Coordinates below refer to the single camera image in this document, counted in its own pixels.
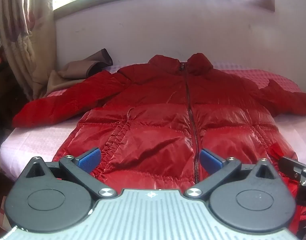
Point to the beige floral curtain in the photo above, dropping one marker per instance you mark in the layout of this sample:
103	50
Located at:
15	30

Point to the red puffer jacket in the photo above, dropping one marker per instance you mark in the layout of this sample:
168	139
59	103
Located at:
155	120

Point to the bed with pink sheet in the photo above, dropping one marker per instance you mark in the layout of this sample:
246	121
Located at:
30	140

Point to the beige brown cloth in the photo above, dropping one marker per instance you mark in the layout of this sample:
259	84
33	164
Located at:
67	72

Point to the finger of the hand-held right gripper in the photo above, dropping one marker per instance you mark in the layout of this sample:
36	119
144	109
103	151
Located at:
291	167

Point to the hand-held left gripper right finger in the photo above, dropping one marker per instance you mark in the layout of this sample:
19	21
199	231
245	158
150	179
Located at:
210	160

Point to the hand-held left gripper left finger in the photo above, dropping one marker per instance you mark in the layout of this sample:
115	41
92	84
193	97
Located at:
89	158

